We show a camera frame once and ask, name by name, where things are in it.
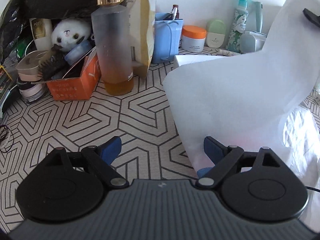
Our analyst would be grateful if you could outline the white nonwoven shopping bag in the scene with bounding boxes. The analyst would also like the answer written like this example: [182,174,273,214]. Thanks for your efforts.
[162,0,320,230]

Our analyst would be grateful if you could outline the black plastic bag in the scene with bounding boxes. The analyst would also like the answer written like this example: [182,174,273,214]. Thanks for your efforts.
[0,0,128,66]

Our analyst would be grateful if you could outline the teal spray bottle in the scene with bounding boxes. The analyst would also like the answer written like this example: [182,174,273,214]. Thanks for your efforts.
[226,0,250,53]

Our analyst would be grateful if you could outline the green white small container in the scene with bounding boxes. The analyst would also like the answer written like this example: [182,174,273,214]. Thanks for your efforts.
[206,19,226,48]

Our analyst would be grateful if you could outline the orange cardboard box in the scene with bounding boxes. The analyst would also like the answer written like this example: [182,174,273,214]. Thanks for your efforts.
[47,55,101,101]

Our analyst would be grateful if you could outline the stacked round tins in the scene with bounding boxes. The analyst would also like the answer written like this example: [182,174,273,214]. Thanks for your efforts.
[16,50,48,103]

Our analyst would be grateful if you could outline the orange lid cream jar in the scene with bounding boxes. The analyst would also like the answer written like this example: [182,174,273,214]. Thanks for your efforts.
[181,25,207,53]

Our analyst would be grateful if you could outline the brown spray bottle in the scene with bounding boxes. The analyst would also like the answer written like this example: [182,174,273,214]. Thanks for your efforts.
[171,4,179,20]

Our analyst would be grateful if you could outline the blue pen holder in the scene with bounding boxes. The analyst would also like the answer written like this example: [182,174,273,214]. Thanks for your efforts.
[151,12,183,64]

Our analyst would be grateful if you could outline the white panda plush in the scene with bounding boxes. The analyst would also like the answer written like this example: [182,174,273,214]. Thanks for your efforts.
[51,18,91,53]

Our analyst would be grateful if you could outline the white cream candle jar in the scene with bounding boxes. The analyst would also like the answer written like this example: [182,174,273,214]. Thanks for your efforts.
[29,18,53,50]

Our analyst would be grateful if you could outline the frosted bottle gold cap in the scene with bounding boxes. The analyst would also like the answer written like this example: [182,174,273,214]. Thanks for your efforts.
[91,0,134,96]

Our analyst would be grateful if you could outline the yellow snack pouch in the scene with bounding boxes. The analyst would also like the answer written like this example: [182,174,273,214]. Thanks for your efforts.
[126,0,156,79]

